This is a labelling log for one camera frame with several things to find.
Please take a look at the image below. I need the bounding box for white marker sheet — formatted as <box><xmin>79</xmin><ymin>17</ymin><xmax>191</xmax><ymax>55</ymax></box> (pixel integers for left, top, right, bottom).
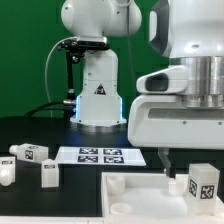
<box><xmin>55</xmin><ymin>146</ymin><xmax>146</xmax><ymax>166</ymax></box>

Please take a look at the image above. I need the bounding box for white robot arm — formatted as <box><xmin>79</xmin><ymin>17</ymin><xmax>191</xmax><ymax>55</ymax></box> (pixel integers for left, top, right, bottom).
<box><xmin>61</xmin><ymin>0</ymin><xmax>224</xmax><ymax>153</ymax></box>

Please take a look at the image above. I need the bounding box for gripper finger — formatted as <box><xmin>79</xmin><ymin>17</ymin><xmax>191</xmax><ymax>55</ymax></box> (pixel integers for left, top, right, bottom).
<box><xmin>158</xmin><ymin>147</ymin><xmax>176</xmax><ymax>178</ymax></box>

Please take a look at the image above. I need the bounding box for white square table top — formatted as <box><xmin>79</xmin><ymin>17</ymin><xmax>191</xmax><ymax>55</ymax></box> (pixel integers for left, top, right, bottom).
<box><xmin>101</xmin><ymin>172</ymin><xmax>224</xmax><ymax>224</ymax></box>

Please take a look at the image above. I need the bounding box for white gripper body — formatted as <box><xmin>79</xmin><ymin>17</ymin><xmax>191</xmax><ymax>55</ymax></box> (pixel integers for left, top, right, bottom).
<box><xmin>128</xmin><ymin>95</ymin><xmax>224</xmax><ymax>150</ymax></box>

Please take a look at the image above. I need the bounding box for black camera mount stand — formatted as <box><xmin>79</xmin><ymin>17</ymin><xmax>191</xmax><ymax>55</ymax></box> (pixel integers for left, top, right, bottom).
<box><xmin>57</xmin><ymin>36</ymin><xmax>110</xmax><ymax>118</ymax></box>

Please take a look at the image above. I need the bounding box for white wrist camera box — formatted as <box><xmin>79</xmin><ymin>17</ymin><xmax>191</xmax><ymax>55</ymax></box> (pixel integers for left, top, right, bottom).
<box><xmin>136</xmin><ymin>65</ymin><xmax>189</xmax><ymax>94</ymax></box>

